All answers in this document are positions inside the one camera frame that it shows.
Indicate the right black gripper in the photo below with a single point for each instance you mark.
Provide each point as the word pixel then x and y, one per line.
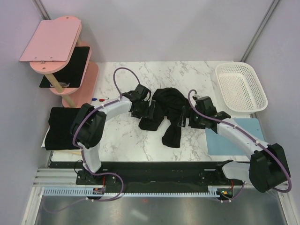
pixel 191 122

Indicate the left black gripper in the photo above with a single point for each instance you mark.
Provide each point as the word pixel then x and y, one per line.
pixel 148 113

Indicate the black graphic t shirt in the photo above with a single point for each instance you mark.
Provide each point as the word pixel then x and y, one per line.
pixel 169 103

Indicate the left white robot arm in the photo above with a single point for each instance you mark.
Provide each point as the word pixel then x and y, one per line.
pixel 89 123

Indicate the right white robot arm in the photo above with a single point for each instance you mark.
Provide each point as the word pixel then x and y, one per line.
pixel 267 167

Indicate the folded black t shirt stack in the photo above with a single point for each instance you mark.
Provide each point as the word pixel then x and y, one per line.
pixel 59 136

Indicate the light blue mat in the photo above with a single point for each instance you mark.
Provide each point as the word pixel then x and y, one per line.
pixel 228 142

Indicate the pink three tier shelf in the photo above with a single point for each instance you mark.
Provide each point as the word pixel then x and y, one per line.
pixel 71 97

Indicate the white plastic basket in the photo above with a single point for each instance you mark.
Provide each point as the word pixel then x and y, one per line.
pixel 240 87

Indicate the black clipboard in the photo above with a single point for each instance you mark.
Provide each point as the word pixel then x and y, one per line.
pixel 71 75

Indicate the pink clipboard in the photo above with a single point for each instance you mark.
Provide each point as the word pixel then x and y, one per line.
pixel 52 41

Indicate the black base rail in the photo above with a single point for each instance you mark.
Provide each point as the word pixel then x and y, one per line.
pixel 198 173

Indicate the white slotted cable duct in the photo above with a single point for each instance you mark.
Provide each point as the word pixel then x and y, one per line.
pixel 92 192

